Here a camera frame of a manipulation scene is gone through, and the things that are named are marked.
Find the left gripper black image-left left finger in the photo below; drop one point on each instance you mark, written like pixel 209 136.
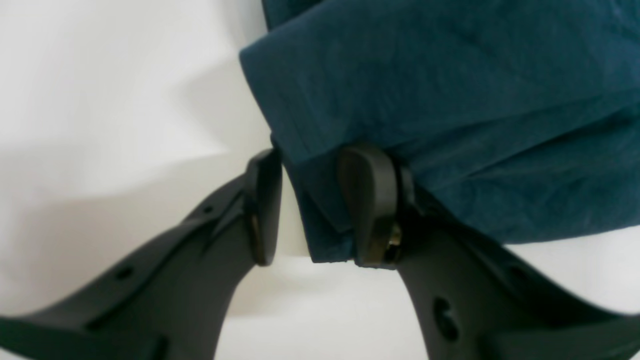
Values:
pixel 168 299

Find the dark teal T-shirt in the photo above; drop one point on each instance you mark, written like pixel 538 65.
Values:
pixel 520 116

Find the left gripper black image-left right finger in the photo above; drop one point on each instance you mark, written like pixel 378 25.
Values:
pixel 473 298

